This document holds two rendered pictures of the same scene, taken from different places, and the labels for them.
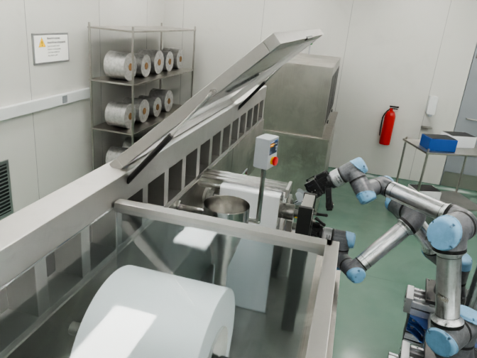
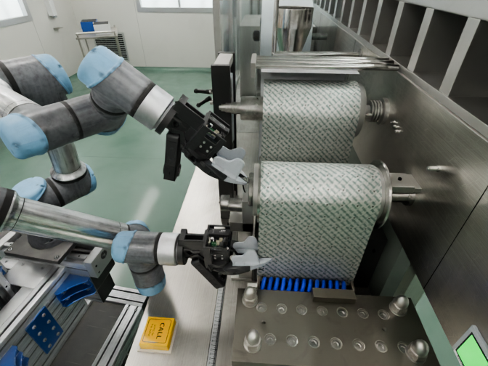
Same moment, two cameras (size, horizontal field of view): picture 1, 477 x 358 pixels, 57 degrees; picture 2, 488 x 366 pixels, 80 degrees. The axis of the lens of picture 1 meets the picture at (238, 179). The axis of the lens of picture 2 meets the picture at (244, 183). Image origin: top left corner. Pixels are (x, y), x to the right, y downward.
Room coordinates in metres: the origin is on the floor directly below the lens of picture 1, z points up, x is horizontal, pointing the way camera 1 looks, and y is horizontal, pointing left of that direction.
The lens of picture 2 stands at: (2.38, -0.36, 1.64)
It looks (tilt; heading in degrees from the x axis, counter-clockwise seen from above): 36 degrees down; 170
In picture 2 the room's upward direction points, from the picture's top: straight up
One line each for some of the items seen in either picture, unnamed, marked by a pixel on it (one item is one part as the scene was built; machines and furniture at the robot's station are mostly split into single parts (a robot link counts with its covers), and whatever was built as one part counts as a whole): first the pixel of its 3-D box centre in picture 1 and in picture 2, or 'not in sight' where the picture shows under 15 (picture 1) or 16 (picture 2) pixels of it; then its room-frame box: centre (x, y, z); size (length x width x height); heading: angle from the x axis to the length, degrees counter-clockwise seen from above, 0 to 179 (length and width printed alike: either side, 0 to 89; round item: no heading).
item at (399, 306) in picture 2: not in sight; (401, 303); (2.09, 0.04, 1.05); 0.04 x 0.04 x 0.04
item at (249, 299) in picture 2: not in sight; (250, 294); (2.01, -0.28, 1.05); 0.04 x 0.04 x 0.04
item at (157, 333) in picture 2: not in sight; (157, 332); (1.99, -0.51, 0.91); 0.07 x 0.07 x 0.02; 77
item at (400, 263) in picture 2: not in sight; (323, 107); (0.93, 0.34, 1.02); 2.24 x 0.04 x 0.24; 167
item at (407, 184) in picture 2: not in sight; (401, 181); (1.96, 0.05, 1.28); 0.06 x 0.05 x 0.02; 77
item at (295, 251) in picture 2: not in sight; (308, 255); (1.98, -0.14, 1.11); 0.23 x 0.01 x 0.18; 77
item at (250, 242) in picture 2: not in sight; (252, 245); (1.93, -0.26, 1.12); 0.09 x 0.03 x 0.06; 78
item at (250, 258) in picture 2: not in sight; (251, 257); (1.96, -0.27, 1.12); 0.09 x 0.03 x 0.06; 76
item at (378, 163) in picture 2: not in sight; (375, 194); (1.95, 0.00, 1.25); 0.15 x 0.01 x 0.15; 167
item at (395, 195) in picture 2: not in sight; (393, 194); (1.96, 0.04, 1.25); 0.07 x 0.04 x 0.04; 77
